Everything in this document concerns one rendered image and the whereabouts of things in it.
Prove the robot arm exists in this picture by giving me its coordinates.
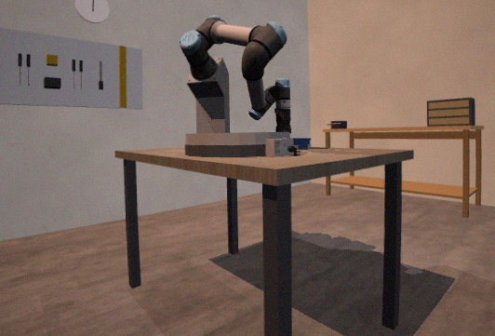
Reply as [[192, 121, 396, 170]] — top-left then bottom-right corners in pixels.
[[180, 16, 290, 120]]

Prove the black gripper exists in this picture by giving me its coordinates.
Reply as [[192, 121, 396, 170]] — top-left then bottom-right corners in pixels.
[[274, 100, 291, 133]]

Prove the blue crate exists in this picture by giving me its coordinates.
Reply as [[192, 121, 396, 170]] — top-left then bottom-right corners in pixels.
[[291, 138, 311, 149]]

